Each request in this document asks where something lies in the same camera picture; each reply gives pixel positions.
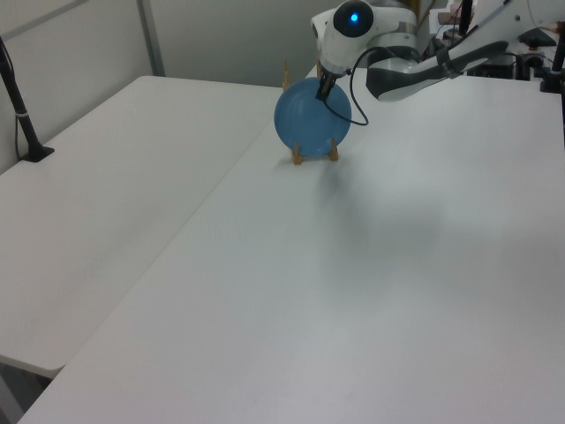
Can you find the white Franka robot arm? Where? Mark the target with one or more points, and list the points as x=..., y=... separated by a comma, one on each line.
x=397, y=17

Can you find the thin black pole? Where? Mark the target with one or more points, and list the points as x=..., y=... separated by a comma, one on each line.
x=464, y=17

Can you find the blue round plate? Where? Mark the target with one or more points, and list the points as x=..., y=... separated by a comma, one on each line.
x=309, y=119

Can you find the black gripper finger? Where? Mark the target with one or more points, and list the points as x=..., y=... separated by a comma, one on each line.
x=324, y=88

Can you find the black camera pole with clamp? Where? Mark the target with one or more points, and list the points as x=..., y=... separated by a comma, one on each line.
x=555, y=66
x=17, y=106

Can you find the white lab equipment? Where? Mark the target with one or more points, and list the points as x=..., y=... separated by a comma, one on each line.
x=525, y=15

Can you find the wooden peg plate rack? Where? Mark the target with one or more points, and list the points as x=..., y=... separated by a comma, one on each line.
x=298, y=156

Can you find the black electronics box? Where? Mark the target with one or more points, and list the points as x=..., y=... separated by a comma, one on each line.
x=499, y=66

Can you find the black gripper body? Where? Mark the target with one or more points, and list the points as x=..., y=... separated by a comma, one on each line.
x=333, y=71

